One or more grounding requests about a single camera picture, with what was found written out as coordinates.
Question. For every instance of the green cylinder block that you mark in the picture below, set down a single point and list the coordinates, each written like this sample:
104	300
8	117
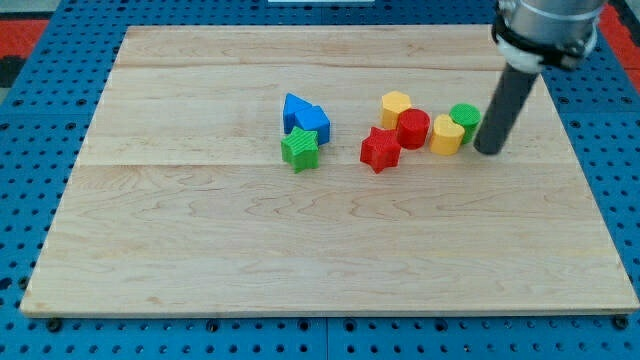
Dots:
468	116

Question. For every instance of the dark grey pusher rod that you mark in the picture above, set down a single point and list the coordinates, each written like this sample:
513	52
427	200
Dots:
508	100

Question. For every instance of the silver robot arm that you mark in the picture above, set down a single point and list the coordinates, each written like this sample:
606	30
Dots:
533	34

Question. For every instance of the blue cube block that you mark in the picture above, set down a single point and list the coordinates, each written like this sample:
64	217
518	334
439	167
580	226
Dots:
314	119

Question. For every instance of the wooden board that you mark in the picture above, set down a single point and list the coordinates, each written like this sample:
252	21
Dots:
179	204

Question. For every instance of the green star block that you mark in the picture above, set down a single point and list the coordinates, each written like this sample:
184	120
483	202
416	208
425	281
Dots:
300	149

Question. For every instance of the red star block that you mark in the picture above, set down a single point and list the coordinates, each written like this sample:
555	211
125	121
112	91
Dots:
380	149

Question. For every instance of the blue triangle block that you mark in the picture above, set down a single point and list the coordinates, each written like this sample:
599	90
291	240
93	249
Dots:
292	104

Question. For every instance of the yellow hexagon block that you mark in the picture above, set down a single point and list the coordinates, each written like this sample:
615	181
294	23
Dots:
392	105

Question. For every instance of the red cylinder block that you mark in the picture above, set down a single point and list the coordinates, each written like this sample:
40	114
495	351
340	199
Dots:
412	128

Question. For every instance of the yellow heart block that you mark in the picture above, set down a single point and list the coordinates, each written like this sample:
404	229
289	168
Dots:
446	136

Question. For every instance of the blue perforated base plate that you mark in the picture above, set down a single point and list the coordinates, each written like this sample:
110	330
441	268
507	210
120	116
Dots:
43	122

